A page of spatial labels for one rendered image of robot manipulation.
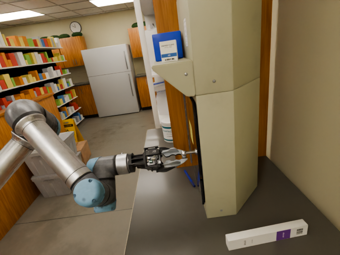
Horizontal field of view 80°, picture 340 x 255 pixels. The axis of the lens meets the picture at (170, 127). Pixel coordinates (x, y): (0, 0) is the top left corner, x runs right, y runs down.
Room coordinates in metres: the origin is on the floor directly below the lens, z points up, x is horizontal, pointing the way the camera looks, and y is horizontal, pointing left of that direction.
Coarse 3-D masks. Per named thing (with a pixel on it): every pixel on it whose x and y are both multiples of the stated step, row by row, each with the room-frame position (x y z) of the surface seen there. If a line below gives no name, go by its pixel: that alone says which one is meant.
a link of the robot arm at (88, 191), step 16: (16, 112) 0.63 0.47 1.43; (32, 112) 0.64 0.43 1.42; (16, 128) 0.61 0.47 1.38; (32, 128) 0.60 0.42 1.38; (48, 128) 0.62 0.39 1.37; (32, 144) 0.58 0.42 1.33; (48, 144) 0.57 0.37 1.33; (64, 144) 0.59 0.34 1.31; (48, 160) 0.54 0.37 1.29; (64, 160) 0.53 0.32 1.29; (80, 160) 0.56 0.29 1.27; (64, 176) 0.51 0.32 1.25; (80, 176) 0.50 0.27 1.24; (80, 192) 0.46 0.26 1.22; (96, 192) 0.46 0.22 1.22
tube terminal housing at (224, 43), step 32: (192, 0) 0.58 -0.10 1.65; (224, 0) 0.58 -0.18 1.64; (256, 0) 0.68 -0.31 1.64; (192, 32) 0.58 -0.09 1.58; (224, 32) 0.58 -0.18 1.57; (256, 32) 0.68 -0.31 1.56; (224, 64) 0.58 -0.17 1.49; (256, 64) 0.69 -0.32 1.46; (192, 96) 0.66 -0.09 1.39; (224, 96) 0.58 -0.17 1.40; (256, 96) 0.69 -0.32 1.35; (224, 128) 0.58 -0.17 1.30; (256, 128) 0.70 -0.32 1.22; (224, 160) 0.58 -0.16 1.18; (256, 160) 0.70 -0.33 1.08; (224, 192) 0.58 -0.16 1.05
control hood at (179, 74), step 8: (160, 64) 0.59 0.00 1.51; (168, 64) 0.58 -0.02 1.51; (176, 64) 0.58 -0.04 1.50; (184, 64) 0.58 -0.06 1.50; (192, 64) 0.58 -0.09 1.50; (160, 72) 0.58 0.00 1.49; (168, 72) 0.58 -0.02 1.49; (176, 72) 0.58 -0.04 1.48; (184, 72) 0.58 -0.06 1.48; (192, 72) 0.58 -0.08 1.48; (168, 80) 0.58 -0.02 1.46; (176, 80) 0.58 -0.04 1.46; (184, 80) 0.58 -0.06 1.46; (192, 80) 0.58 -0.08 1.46; (176, 88) 0.58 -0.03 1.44; (184, 88) 0.58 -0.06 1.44; (192, 88) 0.58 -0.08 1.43
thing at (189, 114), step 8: (184, 96) 0.87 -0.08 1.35; (192, 104) 0.59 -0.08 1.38; (192, 112) 0.61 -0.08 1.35; (192, 120) 0.63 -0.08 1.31; (192, 128) 0.66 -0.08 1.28; (192, 144) 0.73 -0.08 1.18; (192, 160) 0.82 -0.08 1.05; (200, 168) 0.58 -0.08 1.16; (200, 176) 0.58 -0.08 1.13; (200, 184) 0.59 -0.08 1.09; (200, 192) 0.61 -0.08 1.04
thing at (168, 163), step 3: (177, 159) 0.66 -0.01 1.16; (180, 159) 0.66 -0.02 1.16; (183, 159) 0.65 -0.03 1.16; (186, 159) 0.65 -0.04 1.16; (165, 162) 0.65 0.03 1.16; (168, 162) 0.63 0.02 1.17; (171, 162) 0.62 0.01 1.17; (174, 162) 0.63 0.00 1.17; (177, 162) 0.63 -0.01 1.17; (180, 162) 0.64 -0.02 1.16; (183, 162) 0.65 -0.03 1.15; (165, 165) 0.65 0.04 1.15; (168, 165) 0.64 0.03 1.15; (171, 165) 0.64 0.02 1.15; (174, 165) 0.64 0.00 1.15; (177, 165) 0.64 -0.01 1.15
